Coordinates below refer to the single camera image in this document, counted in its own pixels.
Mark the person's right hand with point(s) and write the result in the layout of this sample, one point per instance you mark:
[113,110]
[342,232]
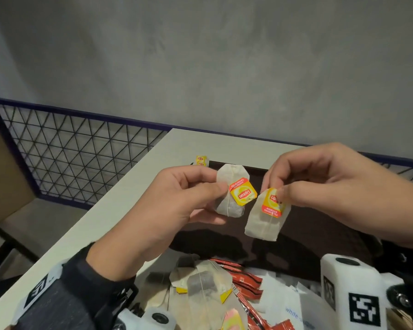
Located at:
[337,185]

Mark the cardboard box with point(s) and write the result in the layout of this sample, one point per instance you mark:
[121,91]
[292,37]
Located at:
[7,175]

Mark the brown plastic tray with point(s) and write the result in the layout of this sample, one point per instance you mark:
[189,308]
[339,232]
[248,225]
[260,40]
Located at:
[313,237]

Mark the person's left hand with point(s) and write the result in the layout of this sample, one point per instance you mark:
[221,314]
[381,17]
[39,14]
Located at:
[158,216]

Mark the white tea bag yellow tag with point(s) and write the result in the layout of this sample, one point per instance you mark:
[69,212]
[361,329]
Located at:
[232,206]
[265,226]
[201,161]

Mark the red Nescafe coffee sachets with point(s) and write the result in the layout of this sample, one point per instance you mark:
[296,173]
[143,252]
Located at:
[247,281]

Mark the white box with marker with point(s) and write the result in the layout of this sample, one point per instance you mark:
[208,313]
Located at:
[151,319]

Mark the white sugar sachets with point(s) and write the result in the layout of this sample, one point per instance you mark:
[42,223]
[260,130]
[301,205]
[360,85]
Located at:
[289,305]

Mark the black left wrist band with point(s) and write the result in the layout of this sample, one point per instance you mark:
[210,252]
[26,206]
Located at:
[72,299]

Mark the black metal table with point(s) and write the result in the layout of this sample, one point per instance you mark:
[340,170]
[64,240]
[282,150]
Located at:
[7,244]

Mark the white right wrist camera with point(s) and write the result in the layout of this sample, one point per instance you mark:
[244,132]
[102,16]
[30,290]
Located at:
[351,281]

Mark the pile of tea bags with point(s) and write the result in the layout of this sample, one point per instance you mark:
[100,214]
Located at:
[203,295]

